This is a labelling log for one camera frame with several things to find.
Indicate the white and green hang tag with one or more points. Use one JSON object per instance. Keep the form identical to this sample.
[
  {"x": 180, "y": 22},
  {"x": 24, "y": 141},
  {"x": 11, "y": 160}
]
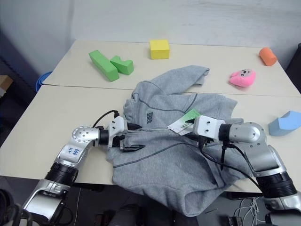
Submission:
[{"x": 185, "y": 122}]

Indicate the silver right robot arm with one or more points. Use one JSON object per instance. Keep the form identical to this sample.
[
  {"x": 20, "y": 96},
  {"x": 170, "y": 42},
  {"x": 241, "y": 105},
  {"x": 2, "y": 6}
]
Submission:
[{"x": 258, "y": 146}]

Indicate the brown cardboard box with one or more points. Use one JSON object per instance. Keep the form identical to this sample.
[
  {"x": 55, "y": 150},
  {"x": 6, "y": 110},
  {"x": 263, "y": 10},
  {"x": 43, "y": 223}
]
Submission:
[{"x": 4, "y": 84}]

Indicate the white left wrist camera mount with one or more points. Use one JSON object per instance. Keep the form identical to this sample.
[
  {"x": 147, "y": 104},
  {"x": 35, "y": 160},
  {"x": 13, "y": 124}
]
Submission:
[{"x": 116, "y": 128}]

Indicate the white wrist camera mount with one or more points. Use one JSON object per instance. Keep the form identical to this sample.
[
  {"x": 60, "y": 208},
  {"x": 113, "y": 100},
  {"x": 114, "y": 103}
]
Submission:
[
  {"x": 116, "y": 128},
  {"x": 208, "y": 127}
]

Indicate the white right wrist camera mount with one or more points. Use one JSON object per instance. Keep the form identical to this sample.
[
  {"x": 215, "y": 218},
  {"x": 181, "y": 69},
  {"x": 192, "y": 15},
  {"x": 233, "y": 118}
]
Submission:
[{"x": 208, "y": 127}]

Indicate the orange foam cylinder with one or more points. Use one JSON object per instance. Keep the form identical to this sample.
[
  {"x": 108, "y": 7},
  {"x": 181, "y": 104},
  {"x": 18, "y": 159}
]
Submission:
[{"x": 268, "y": 56}]

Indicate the blue bucket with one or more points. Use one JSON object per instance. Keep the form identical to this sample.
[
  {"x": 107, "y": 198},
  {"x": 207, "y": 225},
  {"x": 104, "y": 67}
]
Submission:
[{"x": 41, "y": 81}]

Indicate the light blue foam block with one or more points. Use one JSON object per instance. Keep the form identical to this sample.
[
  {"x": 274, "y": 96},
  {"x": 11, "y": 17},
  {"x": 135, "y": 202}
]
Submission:
[{"x": 285, "y": 124}]

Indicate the grey zip jacket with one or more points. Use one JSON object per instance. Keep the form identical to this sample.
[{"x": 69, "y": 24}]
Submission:
[{"x": 169, "y": 164}]

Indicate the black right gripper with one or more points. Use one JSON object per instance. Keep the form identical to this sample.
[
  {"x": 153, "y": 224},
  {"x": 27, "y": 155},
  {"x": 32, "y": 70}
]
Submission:
[{"x": 204, "y": 141}]

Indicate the yellow foam cube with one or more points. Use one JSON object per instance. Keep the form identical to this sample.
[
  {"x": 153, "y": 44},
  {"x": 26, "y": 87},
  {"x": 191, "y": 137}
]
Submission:
[{"x": 160, "y": 50}]

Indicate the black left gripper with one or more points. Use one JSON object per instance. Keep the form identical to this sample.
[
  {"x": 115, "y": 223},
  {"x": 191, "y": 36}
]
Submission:
[{"x": 119, "y": 142}]

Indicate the long green foam block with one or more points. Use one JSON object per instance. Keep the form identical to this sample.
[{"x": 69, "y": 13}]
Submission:
[{"x": 103, "y": 66}]

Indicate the notched green foam block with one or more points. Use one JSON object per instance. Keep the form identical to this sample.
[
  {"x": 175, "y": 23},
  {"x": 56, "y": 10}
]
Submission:
[{"x": 123, "y": 66}]

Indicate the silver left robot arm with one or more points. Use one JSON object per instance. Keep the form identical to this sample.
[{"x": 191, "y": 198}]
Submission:
[{"x": 80, "y": 136}]

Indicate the pink plush toy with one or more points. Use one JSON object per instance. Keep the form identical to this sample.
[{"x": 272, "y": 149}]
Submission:
[{"x": 243, "y": 77}]

